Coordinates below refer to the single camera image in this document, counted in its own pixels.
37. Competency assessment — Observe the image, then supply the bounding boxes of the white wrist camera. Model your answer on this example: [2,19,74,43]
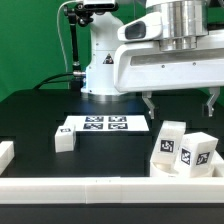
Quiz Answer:
[117,12,162,42]

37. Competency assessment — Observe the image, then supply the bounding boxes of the white cable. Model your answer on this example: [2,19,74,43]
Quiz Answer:
[56,0,84,73]

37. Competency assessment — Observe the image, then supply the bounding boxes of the black cables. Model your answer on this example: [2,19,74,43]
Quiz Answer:
[33,71,87,90]

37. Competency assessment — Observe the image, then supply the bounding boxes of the white right fence rail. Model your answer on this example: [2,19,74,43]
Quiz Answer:
[212,153,224,178]

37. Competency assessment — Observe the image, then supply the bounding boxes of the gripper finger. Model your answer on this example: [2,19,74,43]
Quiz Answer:
[142,92,155,119]
[203,87,220,117]

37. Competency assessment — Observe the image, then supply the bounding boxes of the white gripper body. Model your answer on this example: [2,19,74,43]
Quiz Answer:
[114,30,224,92]

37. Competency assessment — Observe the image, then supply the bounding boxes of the white front fence rail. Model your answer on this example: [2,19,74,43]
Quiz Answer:
[0,177,224,204]

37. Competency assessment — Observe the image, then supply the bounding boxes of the white round stool seat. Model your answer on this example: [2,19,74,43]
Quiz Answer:
[149,159,215,178]

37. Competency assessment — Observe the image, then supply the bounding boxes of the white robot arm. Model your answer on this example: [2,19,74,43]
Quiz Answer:
[82,0,224,116]

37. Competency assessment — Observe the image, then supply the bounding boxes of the white marker base plate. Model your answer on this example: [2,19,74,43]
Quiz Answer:
[65,115,149,131]

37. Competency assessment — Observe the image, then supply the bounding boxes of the white left fence rail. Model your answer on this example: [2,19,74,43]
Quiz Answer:
[0,141,15,175]

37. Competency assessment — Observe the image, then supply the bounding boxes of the white fence rail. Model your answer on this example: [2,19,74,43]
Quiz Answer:
[0,177,224,204]
[0,141,15,175]
[212,153,224,178]

